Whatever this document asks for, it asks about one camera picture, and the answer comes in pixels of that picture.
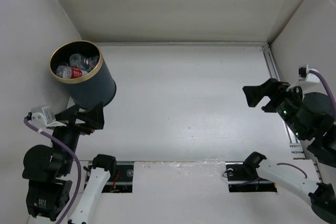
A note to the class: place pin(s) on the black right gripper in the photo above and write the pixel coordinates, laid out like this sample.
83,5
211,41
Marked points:
271,87

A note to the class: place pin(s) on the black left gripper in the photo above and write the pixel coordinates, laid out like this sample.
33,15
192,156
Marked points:
94,118

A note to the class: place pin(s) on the clear bottle red white label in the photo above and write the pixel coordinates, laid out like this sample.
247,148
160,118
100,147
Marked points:
67,72

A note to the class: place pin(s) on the clear bottle orange blue label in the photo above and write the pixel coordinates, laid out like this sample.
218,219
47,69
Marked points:
93,61

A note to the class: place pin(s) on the clear bottle black label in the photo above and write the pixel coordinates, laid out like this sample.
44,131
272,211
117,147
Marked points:
79,61

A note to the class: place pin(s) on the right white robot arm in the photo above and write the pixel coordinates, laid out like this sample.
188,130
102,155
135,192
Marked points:
310,116

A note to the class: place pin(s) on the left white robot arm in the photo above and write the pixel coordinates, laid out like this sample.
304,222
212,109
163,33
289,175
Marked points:
54,172

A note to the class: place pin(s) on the dark blue bin gold rim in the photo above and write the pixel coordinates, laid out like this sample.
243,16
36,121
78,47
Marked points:
91,88

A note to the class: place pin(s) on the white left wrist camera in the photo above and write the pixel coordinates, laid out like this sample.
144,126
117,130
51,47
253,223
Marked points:
42,117

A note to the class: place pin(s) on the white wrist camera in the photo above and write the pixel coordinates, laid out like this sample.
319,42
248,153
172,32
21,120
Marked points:
306,79
42,117

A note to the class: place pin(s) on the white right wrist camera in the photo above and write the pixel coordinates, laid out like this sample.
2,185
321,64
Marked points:
306,79

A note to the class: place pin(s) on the aluminium rail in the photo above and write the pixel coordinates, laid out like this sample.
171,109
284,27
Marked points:
294,144

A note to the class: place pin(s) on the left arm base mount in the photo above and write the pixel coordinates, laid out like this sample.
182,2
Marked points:
122,182

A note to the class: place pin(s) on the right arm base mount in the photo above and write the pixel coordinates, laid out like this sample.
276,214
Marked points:
242,180

